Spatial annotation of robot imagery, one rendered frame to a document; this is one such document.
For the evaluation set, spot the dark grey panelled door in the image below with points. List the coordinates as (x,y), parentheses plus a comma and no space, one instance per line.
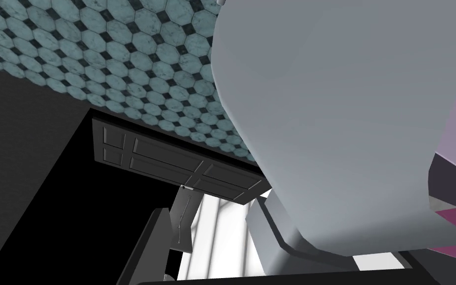
(164,160)

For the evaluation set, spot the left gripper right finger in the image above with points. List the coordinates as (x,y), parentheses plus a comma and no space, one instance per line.
(265,245)

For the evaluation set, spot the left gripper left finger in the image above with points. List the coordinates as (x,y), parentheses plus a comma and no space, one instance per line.
(174,225)

